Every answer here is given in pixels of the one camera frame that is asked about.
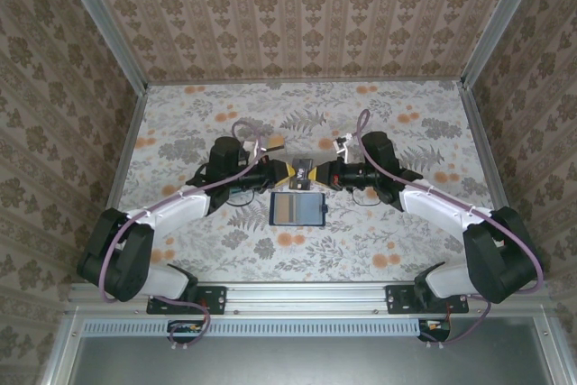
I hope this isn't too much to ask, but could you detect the grey metal panel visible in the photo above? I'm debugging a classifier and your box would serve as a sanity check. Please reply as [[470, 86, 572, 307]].
[[42, 316, 577, 385]]

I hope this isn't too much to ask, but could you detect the aluminium front beam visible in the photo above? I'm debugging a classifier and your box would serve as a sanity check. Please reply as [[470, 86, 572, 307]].
[[67, 281, 552, 316]]

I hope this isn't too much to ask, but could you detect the white slotted cable duct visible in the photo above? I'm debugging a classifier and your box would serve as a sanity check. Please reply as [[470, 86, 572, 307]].
[[83, 317, 425, 337]]

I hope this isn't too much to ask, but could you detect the black connector port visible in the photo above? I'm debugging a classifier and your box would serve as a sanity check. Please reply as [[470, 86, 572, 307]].
[[167, 319, 205, 344], [417, 319, 452, 342]]

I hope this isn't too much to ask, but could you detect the thin black cable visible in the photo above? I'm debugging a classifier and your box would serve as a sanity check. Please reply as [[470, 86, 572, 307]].
[[227, 186, 256, 207], [351, 186, 380, 208]]

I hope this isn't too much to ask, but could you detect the aluminium side rail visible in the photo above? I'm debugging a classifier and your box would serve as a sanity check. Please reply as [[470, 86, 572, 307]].
[[459, 83, 549, 285], [85, 85, 150, 285]]

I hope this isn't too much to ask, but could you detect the floral patterned table cover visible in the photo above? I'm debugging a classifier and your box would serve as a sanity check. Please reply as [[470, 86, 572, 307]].
[[105, 80, 497, 285]]

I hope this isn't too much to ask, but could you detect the aluminium frame upright post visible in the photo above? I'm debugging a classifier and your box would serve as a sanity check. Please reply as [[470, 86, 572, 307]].
[[460, 0, 554, 88], [52, 0, 150, 91]]

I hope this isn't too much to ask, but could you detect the dark blue leather card holder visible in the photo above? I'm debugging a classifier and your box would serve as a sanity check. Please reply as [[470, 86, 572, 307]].
[[269, 190, 329, 227]]

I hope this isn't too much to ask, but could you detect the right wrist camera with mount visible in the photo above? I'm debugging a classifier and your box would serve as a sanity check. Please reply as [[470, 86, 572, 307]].
[[332, 132, 357, 161]]

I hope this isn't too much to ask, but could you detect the black VIP card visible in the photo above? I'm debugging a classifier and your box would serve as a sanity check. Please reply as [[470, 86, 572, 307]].
[[289, 157, 316, 191]]

